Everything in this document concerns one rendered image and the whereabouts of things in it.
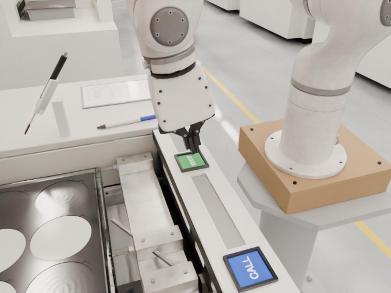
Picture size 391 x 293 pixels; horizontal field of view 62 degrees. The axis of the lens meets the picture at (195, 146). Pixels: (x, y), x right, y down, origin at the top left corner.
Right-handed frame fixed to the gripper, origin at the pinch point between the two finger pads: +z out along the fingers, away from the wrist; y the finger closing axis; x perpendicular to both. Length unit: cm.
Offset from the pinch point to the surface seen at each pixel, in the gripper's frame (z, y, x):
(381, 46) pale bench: 110, 239, 199
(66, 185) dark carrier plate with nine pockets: 5.6, -26.6, 8.5
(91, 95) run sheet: 0.3, -17.6, 37.6
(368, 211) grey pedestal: 26.3, 32.7, -11.3
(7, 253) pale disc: 3.7, -35.5, -6.8
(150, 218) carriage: 10.6, -12.3, -4.5
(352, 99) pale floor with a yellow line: 143, 193, 179
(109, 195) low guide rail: 12.1, -19.6, 8.3
